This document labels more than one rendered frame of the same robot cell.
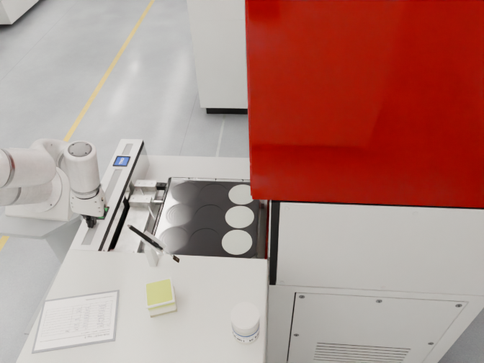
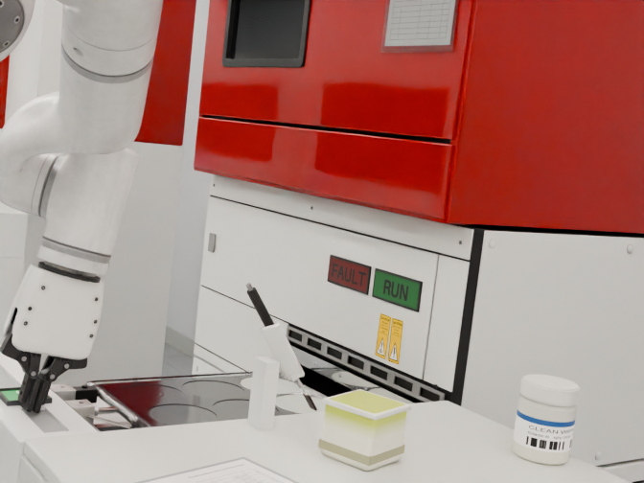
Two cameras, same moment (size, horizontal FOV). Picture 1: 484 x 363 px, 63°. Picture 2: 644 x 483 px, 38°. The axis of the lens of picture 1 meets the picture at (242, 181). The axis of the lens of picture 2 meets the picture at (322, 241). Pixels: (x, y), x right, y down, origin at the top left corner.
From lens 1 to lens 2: 1.19 m
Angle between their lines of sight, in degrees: 53
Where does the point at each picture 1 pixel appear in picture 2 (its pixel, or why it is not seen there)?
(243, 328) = (571, 391)
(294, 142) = (515, 97)
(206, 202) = (215, 398)
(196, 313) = (434, 455)
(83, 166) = (129, 168)
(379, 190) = (594, 199)
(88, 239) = (50, 427)
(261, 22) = not seen: outside the picture
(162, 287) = (363, 396)
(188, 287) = not seen: hidden behind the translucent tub
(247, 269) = (434, 410)
